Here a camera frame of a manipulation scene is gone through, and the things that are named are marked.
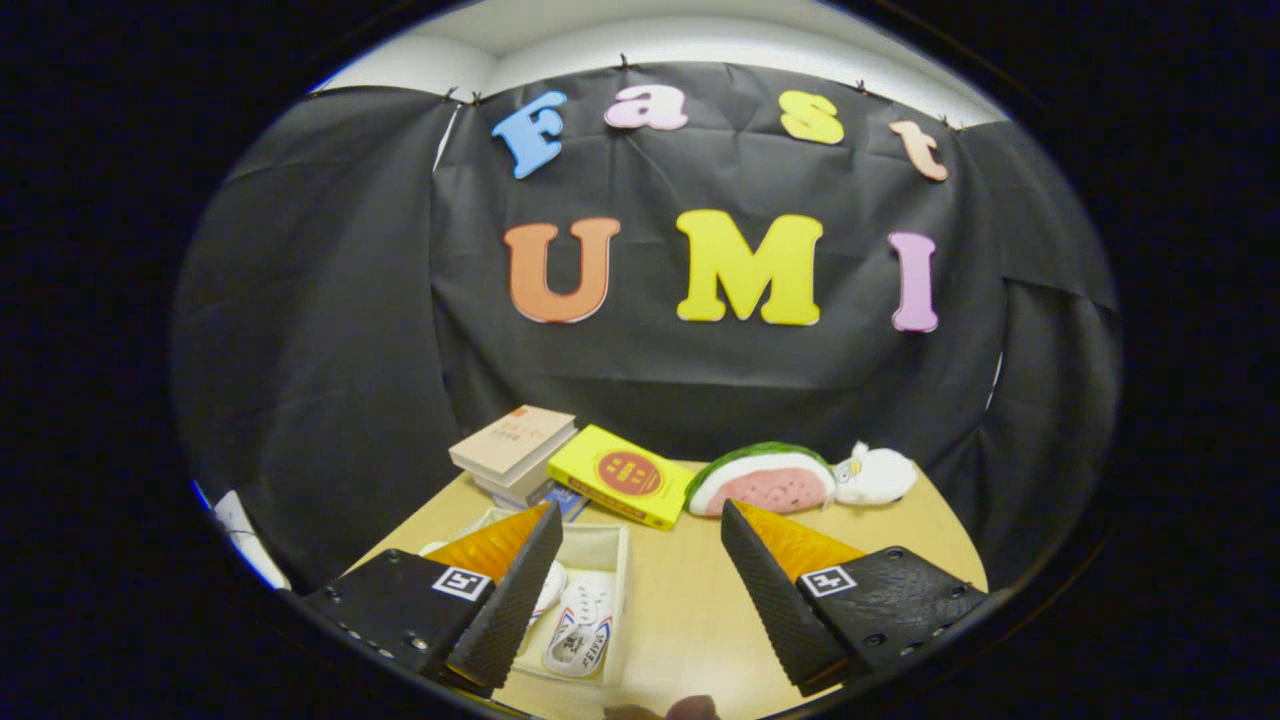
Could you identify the white plush toy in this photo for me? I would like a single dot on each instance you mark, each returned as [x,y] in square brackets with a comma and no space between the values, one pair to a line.
[880,473]

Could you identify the watermelon slice plush toy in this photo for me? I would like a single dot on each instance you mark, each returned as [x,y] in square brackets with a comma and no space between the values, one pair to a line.
[765,485]

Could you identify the blue book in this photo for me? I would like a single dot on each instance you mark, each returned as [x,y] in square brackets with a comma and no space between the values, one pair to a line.
[568,503]

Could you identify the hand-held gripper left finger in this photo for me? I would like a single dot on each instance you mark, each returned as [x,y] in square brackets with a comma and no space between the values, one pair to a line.
[510,600]

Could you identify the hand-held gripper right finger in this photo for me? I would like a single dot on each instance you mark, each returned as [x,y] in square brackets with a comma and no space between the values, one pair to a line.
[770,600]

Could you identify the yellow book with red circle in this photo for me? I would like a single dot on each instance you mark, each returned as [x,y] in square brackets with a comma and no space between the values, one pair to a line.
[622,475]

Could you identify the white thick book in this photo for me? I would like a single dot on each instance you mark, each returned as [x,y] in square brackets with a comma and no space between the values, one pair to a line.
[520,480]

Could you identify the cream fabric storage box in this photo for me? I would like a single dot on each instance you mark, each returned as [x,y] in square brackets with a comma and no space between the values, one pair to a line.
[600,545]

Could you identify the white canvas shoe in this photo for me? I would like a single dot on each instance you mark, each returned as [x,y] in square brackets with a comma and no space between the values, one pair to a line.
[582,625]
[548,590]

